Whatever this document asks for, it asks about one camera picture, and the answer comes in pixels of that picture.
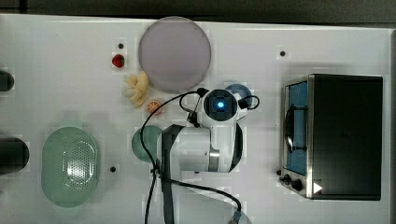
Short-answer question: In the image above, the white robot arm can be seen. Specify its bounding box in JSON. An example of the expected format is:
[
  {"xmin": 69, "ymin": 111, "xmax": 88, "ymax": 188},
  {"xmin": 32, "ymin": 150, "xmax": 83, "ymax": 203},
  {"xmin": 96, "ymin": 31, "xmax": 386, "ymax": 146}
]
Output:
[{"xmin": 157, "ymin": 88, "xmax": 257, "ymax": 224}]

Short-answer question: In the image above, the grey round plate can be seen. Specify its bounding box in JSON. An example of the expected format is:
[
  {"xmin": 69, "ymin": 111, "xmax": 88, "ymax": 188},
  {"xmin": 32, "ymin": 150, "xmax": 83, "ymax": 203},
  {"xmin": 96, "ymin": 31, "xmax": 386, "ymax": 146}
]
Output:
[{"xmin": 138, "ymin": 17, "xmax": 212, "ymax": 91}]

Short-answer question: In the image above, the orange half slice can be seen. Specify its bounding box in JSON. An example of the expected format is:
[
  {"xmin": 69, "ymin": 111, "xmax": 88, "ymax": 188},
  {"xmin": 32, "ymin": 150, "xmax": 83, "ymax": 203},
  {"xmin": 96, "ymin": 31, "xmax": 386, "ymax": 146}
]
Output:
[{"xmin": 146, "ymin": 99, "xmax": 164, "ymax": 116}]

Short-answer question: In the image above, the blue bowl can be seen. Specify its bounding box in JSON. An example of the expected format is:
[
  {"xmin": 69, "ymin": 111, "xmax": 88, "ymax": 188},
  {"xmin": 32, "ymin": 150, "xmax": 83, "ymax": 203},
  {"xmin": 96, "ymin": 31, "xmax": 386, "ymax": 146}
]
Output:
[{"xmin": 226, "ymin": 84, "xmax": 251, "ymax": 104}]

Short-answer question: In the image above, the red strawberry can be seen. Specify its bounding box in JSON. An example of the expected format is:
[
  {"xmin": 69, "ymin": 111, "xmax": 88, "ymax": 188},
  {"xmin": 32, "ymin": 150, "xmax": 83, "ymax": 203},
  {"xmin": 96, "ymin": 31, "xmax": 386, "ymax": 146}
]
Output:
[{"xmin": 112, "ymin": 54, "xmax": 125, "ymax": 68}]

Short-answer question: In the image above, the black toaster oven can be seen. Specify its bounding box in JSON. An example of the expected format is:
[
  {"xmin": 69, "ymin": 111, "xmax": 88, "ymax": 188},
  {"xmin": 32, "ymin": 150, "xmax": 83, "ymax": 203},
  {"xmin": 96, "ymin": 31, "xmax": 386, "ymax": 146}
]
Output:
[{"xmin": 277, "ymin": 74, "xmax": 383, "ymax": 201}]

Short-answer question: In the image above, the green colander basket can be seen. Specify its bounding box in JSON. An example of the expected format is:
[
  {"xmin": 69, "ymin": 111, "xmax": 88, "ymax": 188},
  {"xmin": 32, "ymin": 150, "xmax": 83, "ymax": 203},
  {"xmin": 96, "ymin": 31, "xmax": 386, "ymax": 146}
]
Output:
[{"xmin": 41, "ymin": 120, "xmax": 100, "ymax": 215}]

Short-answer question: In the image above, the black cylinder holder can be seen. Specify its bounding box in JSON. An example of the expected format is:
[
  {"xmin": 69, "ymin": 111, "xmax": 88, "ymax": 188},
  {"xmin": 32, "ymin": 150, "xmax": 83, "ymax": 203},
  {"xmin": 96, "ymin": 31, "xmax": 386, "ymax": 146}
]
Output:
[{"xmin": 0, "ymin": 137, "xmax": 30, "ymax": 175}]

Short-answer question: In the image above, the green cup with handle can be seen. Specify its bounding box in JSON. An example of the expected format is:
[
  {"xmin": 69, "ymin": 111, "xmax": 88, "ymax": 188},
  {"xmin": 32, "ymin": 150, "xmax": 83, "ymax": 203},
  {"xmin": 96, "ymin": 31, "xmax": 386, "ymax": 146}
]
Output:
[{"xmin": 132, "ymin": 125, "xmax": 163, "ymax": 162}]

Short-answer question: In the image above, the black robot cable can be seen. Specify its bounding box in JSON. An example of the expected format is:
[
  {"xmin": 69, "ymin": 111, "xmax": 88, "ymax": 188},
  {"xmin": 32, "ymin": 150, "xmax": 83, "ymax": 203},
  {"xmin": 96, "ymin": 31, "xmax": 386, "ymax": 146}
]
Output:
[{"xmin": 139, "ymin": 87, "xmax": 261, "ymax": 224}]

